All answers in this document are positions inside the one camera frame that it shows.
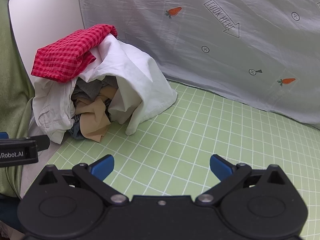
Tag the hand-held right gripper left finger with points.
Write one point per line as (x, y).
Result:
(104, 167)

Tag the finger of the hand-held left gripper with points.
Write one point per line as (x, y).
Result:
(42, 142)

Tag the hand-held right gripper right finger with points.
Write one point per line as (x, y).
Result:
(220, 167)

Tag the red checked shorts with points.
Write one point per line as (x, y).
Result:
(65, 55)

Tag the white shirt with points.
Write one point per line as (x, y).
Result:
(52, 105)

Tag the beige garment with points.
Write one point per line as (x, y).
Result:
(92, 125)

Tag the green grid mat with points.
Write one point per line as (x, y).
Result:
(187, 135)

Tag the green cloth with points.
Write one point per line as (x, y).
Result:
(12, 92)

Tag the dark blue cloth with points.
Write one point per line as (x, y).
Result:
(7, 212)

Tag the grey garment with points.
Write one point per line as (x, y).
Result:
(92, 87)

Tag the large white cloth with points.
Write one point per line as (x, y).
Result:
(135, 67)

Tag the grey carrot print sheet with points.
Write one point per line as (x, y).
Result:
(225, 55)

